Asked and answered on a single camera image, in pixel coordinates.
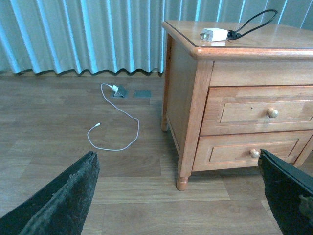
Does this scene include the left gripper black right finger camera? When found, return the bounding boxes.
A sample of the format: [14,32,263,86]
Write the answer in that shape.
[258,149,313,235]

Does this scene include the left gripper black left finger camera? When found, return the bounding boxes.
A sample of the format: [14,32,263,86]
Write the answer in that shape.
[0,152,100,235]

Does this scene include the round drawer knob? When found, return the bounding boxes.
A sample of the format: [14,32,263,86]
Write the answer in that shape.
[249,149,260,159]
[267,108,279,119]

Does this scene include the wooden drawer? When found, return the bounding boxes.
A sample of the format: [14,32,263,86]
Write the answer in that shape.
[201,86,313,136]
[192,131,313,171]

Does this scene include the black charger cable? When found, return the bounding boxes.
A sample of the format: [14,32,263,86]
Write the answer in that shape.
[227,9,278,41]

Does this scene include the white charger adapter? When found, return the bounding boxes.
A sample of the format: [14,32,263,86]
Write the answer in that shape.
[200,28,228,42]

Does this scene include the light wooden nightstand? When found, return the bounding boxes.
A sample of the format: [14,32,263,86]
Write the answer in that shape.
[161,20,313,191]

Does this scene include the open metal floor socket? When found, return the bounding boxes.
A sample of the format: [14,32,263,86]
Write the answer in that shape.
[111,85,129,98]

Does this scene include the white plug in floor socket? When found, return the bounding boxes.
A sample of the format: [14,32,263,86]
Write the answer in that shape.
[109,85,119,92]

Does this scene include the closed metal floor plate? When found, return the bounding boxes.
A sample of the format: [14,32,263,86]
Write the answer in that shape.
[134,90,152,99]

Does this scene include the pale pleated curtain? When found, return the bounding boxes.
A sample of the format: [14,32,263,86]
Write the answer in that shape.
[0,0,313,74]

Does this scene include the white floor cable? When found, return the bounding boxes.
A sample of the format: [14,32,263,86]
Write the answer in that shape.
[87,83,140,151]

